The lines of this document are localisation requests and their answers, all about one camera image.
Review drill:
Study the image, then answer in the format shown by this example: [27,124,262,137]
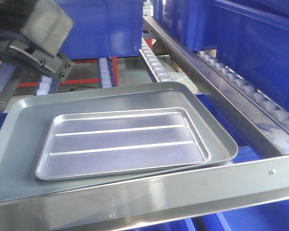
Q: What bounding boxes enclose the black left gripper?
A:
[0,40,75,82]

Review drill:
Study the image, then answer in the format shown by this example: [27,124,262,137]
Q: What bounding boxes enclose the small silver ribbed tray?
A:
[36,107,211,180]

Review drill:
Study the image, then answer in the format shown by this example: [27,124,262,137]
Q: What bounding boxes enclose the large grey tray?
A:
[0,82,238,202]

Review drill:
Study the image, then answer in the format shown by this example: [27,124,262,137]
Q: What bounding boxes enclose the blue bin right shelf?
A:
[154,0,289,113]

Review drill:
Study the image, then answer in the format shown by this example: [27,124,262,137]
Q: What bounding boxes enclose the blue bin centre back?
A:
[57,0,143,60]

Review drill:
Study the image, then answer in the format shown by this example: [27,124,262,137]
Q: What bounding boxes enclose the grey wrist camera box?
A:
[21,0,73,57]

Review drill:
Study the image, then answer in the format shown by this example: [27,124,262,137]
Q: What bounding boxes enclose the red floor frame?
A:
[18,57,118,88]

